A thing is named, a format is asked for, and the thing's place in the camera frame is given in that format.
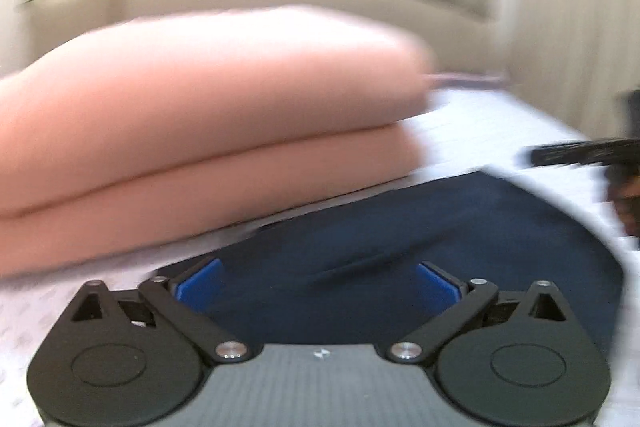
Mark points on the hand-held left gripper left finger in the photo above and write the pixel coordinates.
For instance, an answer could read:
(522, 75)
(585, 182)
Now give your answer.
(197, 290)

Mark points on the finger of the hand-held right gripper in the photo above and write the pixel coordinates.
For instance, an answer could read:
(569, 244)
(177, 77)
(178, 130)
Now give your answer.
(565, 153)

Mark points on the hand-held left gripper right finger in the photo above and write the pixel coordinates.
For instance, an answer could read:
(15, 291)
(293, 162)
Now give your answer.
(438, 285)

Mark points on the mauve bed sheet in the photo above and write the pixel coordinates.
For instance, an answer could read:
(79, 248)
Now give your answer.
(465, 80)

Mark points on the navy striped-sleeve hoodie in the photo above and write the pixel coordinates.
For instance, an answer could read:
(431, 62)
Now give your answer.
(400, 232)

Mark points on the floral white bed quilt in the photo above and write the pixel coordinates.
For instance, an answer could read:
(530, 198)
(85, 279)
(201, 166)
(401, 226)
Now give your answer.
(500, 132)

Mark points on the pink pillow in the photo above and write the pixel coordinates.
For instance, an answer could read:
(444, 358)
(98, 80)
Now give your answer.
(200, 97)
(175, 202)

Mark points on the beige curtain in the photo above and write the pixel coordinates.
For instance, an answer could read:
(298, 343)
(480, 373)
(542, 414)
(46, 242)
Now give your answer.
(570, 7)

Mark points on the person's right hand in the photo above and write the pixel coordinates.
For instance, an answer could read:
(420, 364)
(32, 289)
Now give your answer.
(631, 202)

